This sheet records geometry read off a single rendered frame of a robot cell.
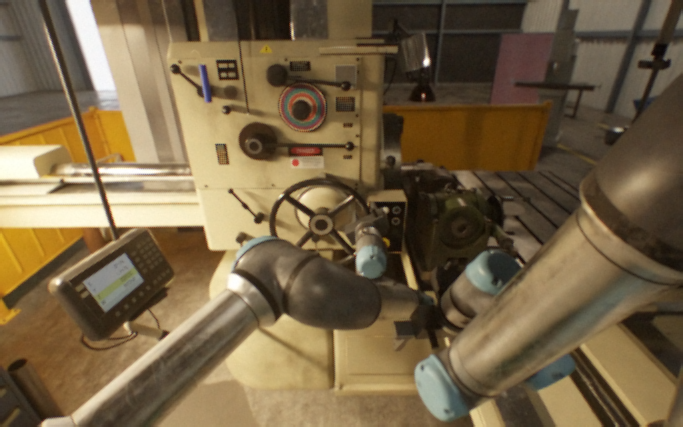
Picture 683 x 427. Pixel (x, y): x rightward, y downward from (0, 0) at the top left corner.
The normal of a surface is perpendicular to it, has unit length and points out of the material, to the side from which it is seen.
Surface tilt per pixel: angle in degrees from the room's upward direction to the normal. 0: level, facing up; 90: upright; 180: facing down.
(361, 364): 90
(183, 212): 90
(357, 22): 90
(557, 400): 0
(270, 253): 10
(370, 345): 90
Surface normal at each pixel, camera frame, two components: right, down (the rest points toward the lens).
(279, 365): 0.00, 0.46
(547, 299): -0.87, 0.26
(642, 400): -0.01, -0.89
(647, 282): -0.30, 0.66
